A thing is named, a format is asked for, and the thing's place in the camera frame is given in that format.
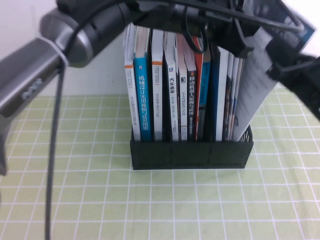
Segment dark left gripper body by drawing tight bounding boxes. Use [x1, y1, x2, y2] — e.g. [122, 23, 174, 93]
[186, 0, 252, 45]

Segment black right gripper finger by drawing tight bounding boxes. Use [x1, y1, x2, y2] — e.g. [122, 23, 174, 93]
[265, 53, 320, 84]
[270, 33, 304, 65]

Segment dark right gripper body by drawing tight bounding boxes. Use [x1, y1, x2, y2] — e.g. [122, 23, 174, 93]
[294, 74, 320, 114]

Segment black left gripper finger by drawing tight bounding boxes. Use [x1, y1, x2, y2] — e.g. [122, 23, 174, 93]
[230, 20, 254, 60]

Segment white page thin magazine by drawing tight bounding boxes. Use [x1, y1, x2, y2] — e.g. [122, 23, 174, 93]
[232, 56, 245, 140]

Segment man portrait cover magazine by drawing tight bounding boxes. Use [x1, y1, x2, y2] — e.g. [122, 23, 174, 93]
[233, 0, 316, 142]

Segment picture spine thin magazine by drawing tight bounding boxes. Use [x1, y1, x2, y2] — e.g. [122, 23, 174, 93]
[226, 52, 236, 141]

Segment dark blue cover magazine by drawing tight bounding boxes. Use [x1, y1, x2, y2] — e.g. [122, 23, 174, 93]
[211, 46, 229, 142]

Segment red cover thin book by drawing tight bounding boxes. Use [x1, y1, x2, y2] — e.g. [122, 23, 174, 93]
[192, 36, 205, 141]

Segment blue grey spine book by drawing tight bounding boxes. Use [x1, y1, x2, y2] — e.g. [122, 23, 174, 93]
[198, 53, 212, 141]

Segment black spine robot book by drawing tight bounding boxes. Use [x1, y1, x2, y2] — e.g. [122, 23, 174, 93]
[183, 37, 198, 143]

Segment white spine black-logo book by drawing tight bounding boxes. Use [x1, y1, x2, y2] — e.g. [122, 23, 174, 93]
[175, 33, 189, 142]

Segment black white spine book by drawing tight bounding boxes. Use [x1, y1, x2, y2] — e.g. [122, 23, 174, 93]
[163, 31, 181, 142]

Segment thick white orange-band book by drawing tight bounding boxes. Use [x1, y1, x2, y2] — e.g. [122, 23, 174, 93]
[151, 29, 166, 143]

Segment blue spine mechanism book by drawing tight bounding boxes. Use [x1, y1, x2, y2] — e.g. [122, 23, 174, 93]
[133, 26, 153, 143]

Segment thin white orange-band book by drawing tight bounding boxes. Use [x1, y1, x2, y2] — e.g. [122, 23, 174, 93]
[122, 22, 141, 141]

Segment black plastic book holder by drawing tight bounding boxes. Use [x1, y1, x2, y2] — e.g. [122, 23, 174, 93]
[129, 29, 254, 172]

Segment green white checked tablecloth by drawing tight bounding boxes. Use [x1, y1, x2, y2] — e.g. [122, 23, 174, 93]
[0, 88, 320, 240]

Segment thin black cable loop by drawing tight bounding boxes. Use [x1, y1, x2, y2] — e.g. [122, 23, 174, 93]
[183, 4, 210, 55]

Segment white cable tie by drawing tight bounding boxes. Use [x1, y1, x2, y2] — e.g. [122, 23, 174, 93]
[55, 48, 69, 67]

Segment long black left arm cable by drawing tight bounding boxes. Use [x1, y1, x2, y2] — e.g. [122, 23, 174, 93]
[44, 0, 305, 240]

